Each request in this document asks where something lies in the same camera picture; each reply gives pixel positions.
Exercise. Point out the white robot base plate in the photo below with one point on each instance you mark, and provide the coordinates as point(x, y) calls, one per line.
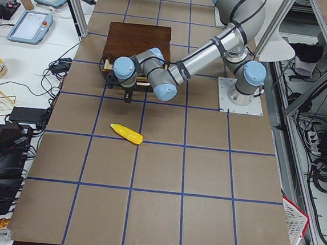
point(231, 101)

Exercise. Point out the aluminium frame post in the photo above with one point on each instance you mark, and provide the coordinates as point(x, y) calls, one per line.
point(78, 17)

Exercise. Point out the near blue teach pendant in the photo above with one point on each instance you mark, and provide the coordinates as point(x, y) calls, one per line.
point(31, 27)

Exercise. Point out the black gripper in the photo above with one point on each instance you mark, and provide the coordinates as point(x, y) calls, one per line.
point(127, 96)

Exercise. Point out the yellow corn cob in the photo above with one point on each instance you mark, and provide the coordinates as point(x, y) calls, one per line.
point(127, 133)

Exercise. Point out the white chair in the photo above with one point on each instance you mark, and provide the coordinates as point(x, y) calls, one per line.
point(276, 43)

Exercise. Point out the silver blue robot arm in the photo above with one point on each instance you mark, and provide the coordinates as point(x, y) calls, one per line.
point(227, 46)

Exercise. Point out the white red plastic basket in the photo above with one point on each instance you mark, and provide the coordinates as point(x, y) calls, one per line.
point(297, 221)

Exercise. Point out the dark wooden drawer cabinet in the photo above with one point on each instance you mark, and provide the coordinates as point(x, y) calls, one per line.
point(127, 39)

